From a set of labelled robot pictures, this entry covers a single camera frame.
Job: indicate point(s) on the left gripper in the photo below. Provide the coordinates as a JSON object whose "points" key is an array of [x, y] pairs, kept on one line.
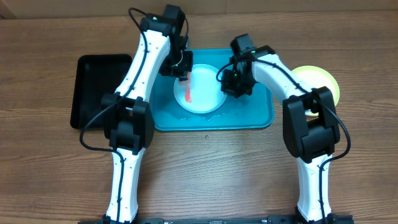
{"points": [[181, 74]]}

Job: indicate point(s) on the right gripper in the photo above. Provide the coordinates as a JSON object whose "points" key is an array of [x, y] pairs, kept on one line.
{"points": [[227, 89]]}

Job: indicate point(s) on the green pink sponge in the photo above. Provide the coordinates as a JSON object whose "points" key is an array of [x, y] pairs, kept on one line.
{"points": [[185, 83]]}

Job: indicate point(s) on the light blue plate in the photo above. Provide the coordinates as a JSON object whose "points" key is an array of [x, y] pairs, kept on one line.
{"points": [[204, 94]]}

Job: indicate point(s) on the yellow green plate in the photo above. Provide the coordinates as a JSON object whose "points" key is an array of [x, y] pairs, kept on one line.
{"points": [[318, 77]]}

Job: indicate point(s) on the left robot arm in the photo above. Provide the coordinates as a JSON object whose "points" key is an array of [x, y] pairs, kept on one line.
{"points": [[128, 122]]}

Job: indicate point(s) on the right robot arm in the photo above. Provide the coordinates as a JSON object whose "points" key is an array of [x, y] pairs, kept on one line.
{"points": [[309, 122]]}

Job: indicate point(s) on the teal plastic tray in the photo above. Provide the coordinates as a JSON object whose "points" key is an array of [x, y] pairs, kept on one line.
{"points": [[246, 112]]}

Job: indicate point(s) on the black rectangular tray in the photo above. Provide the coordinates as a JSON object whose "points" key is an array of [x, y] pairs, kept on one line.
{"points": [[95, 76]]}

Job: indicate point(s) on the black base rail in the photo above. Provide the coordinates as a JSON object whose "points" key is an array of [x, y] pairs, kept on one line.
{"points": [[271, 219]]}

